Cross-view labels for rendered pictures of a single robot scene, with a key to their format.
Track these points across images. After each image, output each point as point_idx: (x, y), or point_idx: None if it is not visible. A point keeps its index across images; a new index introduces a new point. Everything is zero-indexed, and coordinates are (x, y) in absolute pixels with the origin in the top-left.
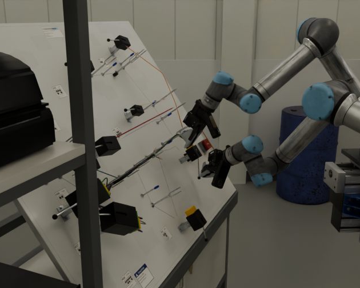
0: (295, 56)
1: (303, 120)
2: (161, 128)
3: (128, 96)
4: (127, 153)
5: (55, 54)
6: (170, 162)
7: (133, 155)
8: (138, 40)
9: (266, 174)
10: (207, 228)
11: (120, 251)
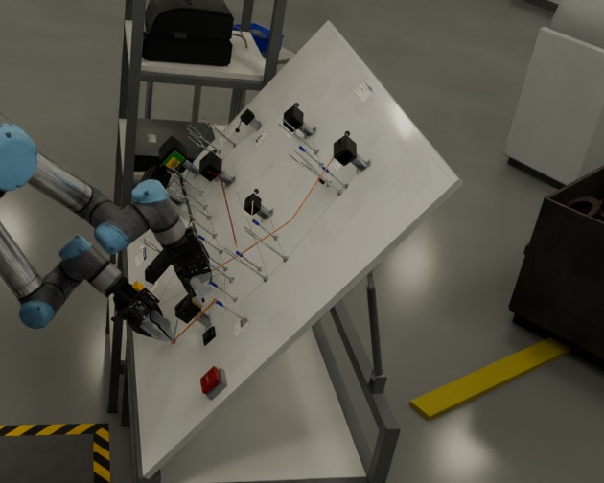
0: None
1: (0, 221)
2: (251, 278)
3: (295, 211)
4: (228, 223)
5: (335, 105)
6: (210, 295)
7: (226, 232)
8: (413, 212)
9: (48, 273)
10: (132, 362)
11: None
